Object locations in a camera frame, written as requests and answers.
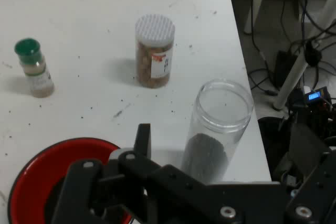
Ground white-lidded jar brown contents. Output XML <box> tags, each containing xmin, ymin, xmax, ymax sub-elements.
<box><xmin>134</xmin><ymin>14</ymin><xmax>176</xmax><ymax>89</ymax></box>

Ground white slanted leg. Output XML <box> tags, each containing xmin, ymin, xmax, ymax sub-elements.
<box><xmin>244</xmin><ymin>0</ymin><xmax>271</xmax><ymax>35</ymax></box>
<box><xmin>272</xmin><ymin>0</ymin><xmax>336</xmax><ymax>111</ymax></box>

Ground green-capped spice bottle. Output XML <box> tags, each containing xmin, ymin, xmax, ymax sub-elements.
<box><xmin>14</xmin><ymin>37</ymin><xmax>55</xmax><ymax>98</ymax></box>

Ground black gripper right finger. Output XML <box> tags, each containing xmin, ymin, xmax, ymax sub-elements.
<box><xmin>285</xmin><ymin>150</ymin><xmax>336</xmax><ymax>224</ymax></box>

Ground red bowl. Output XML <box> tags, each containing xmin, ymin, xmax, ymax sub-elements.
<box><xmin>7</xmin><ymin>137</ymin><xmax>134</xmax><ymax>224</ymax></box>

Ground small device blue display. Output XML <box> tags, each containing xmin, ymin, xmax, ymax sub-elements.
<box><xmin>303</xmin><ymin>86</ymin><xmax>332</xmax><ymax>104</ymax></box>

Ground tall clear plastic jar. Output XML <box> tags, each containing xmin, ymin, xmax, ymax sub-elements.
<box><xmin>180</xmin><ymin>78</ymin><xmax>255</xmax><ymax>184</ymax></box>

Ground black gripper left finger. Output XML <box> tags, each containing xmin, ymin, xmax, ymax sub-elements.
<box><xmin>51</xmin><ymin>123</ymin><xmax>243</xmax><ymax>224</ymax></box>

